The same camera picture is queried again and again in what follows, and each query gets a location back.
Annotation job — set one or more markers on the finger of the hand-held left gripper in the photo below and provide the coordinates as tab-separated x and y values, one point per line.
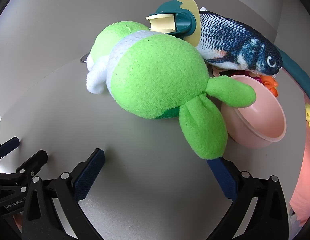
8	146
34	161

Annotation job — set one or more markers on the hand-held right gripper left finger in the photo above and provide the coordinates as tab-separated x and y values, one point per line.
91	172

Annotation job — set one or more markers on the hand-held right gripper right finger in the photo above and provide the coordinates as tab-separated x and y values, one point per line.
223	177

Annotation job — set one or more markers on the pink plastic bowl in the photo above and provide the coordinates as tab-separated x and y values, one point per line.
260	120

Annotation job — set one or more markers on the pink blanket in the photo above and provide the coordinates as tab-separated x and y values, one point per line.
304	180

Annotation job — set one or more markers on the orange plastic toy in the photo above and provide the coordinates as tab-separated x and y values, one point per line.
269	82

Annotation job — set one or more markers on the yellow plastic toy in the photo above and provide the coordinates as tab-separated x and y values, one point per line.
309	112

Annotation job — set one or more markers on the metal desk grommet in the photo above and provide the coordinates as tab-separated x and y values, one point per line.
83	59

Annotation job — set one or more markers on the green and white plush toy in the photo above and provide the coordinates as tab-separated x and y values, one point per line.
155	75

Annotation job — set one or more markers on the teal pillow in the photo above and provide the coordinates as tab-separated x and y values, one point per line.
300	72

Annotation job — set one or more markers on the blue fish plush toy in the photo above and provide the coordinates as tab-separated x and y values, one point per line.
232	35

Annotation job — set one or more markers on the teal and cream plastic toy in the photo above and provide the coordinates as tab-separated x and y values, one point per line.
185	22

